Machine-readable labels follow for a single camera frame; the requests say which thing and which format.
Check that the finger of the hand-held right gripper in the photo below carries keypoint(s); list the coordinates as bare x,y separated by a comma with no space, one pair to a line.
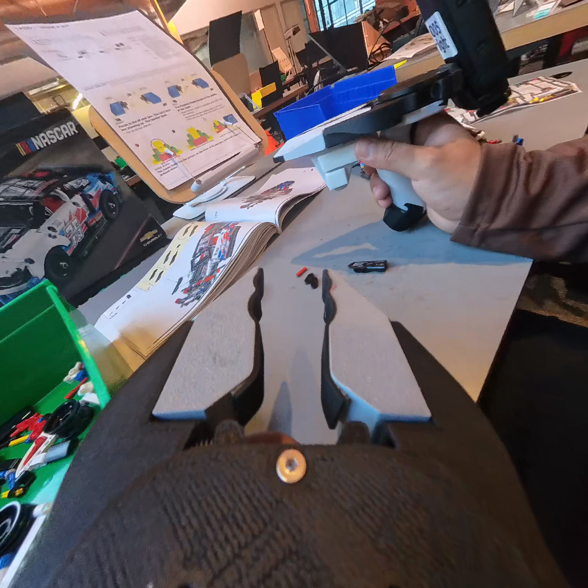
312,144

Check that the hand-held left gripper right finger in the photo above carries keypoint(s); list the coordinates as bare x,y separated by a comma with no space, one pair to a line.
372,367

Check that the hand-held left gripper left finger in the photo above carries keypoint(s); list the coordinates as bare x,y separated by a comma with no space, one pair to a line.
216,363

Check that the holographic sticker sheet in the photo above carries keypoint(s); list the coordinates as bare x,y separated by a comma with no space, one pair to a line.
542,89

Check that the small black brick piece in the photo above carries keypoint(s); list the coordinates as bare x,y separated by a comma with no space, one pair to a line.
367,266

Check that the small black toy pin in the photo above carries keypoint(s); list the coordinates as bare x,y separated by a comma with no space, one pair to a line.
311,280

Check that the green plastic bin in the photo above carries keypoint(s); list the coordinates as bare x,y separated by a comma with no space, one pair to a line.
32,344

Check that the person's right forearm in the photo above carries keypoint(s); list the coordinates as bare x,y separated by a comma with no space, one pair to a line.
528,197

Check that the grey desk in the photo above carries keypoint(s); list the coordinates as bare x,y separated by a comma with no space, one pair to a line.
436,298
537,27

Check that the black desk grommet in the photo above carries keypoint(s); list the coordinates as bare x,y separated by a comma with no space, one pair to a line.
560,76

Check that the person's right hand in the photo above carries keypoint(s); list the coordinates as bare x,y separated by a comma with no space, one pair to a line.
450,170

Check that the blue plastic bin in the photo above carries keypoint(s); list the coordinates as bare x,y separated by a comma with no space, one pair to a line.
321,105

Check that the open instruction book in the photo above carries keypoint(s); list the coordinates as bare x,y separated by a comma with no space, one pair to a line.
220,257

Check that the black toy wheel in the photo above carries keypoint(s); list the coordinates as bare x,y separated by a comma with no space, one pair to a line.
69,419
11,528

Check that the person's dark trousers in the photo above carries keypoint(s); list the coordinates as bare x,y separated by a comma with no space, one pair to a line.
528,436

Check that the printed instruction sheet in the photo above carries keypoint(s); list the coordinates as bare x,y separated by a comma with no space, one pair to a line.
138,82

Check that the loose toy brick parts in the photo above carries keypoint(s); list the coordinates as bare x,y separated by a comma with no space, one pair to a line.
34,452

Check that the dark toy car box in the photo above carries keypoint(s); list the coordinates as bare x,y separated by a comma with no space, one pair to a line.
55,206

